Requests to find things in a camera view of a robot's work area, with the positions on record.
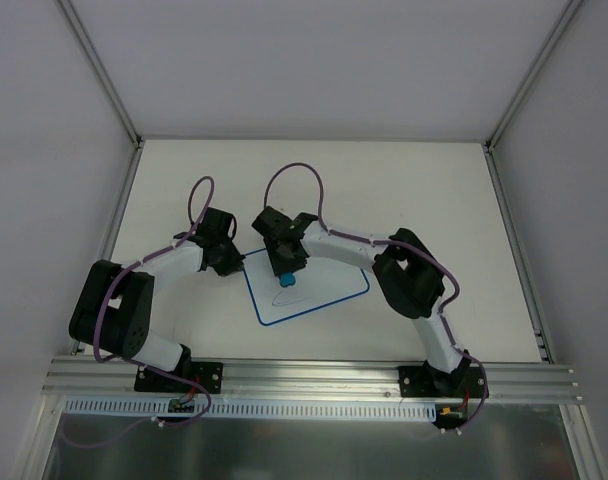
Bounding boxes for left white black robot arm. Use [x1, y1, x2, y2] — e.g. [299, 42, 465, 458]
[69, 207, 245, 394]

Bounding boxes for aluminium frame post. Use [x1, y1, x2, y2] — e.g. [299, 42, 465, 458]
[485, 0, 585, 152]
[55, 0, 142, 149]

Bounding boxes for white slotted cable duct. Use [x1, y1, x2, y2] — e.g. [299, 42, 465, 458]
[63, 396, 437, 423]

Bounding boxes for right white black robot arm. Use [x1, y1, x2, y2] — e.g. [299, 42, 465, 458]
[252, 206, 471, 397]

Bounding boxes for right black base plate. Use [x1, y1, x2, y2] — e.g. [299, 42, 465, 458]
[397, 363, 487, 399]

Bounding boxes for right aluminium frame post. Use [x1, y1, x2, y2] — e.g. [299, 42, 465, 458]
[485, 0, 585, 152]

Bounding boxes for blue foam whiteboard eraser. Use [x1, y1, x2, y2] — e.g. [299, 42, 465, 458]
[278, 272, 296, 288]

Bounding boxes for aluminium extrusion rail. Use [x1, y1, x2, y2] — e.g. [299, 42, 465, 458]
[41, 355, 584, 405]

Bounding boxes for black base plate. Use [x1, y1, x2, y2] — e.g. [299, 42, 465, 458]
[134, 359, 224, 394]
[397, 363, 487, 399]

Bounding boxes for blue-framed small whiteboard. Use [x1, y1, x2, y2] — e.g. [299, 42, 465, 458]
[244, 249, 370, 327]

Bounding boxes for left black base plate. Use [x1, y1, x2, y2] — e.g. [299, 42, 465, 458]
[134, 359, 224, 394]

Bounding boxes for left aluminium frame post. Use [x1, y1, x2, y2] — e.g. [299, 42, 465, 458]
[55, 0, 142, 149]

